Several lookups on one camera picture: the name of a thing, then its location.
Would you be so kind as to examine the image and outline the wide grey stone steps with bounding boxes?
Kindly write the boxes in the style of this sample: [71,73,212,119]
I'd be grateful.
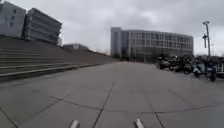
[0,35,118,83]

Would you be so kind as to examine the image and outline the pale grey building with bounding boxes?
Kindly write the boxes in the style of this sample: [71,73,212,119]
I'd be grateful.
[0,0,27,39]

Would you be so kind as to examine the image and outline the row of parked scooters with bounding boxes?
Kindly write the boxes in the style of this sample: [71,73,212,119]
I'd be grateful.
[154,54,224,83]

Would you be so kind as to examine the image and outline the grey paved slab plaza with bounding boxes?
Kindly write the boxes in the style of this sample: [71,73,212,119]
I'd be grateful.
[0,60,224,128]

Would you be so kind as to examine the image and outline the low flat building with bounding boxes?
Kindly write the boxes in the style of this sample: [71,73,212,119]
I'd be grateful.
[62,42,90,52]

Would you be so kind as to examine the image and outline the robot's own part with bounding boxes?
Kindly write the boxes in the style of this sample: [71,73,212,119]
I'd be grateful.
[69,119,80,128]
[133,118,146,128]

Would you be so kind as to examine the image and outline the large grey glass-fronted building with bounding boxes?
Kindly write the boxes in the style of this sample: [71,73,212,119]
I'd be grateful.
[110,26,195,63]

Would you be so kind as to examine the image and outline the tall lamp pole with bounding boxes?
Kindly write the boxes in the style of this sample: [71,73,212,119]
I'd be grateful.
[201,20,212,58]

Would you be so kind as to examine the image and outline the grey building with banded floors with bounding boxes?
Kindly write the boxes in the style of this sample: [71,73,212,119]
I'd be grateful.
[22,7,63,46]

